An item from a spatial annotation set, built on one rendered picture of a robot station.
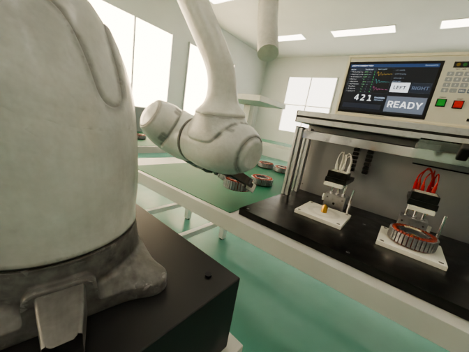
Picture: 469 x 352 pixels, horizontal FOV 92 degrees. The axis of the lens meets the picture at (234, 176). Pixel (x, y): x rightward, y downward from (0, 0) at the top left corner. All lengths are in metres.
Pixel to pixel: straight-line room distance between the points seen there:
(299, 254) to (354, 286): 0.13
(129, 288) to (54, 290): 0.06
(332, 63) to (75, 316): 7.80
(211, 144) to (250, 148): 0.07
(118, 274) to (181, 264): 0.08
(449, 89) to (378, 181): 0.36
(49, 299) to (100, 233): 0.06
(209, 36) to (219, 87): 0.09
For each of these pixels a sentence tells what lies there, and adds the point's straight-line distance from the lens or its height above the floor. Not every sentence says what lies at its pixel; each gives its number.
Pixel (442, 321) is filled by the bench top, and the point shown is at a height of 0.75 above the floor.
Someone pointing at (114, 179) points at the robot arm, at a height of 0.96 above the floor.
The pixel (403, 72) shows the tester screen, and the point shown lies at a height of 1.26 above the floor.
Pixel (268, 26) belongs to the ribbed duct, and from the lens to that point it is 2.03.
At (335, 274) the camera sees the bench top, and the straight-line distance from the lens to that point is 0.60.
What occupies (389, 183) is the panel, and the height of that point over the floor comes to 0.90.
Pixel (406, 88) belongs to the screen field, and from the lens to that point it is 0.93.
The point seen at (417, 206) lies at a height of 0.88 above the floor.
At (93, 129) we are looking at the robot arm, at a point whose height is 1.01.
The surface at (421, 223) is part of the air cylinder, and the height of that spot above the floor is 0.82.
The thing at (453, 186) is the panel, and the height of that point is 0.94.
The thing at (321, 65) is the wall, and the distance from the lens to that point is 7.94.
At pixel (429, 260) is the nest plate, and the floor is 0.78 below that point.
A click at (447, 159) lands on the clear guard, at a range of 0.65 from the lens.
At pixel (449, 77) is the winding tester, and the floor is 1.25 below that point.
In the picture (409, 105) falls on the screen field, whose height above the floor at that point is 1.17.
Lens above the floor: 1.03
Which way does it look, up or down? 14 degrees down
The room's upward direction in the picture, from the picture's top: 10 degrees clockwise
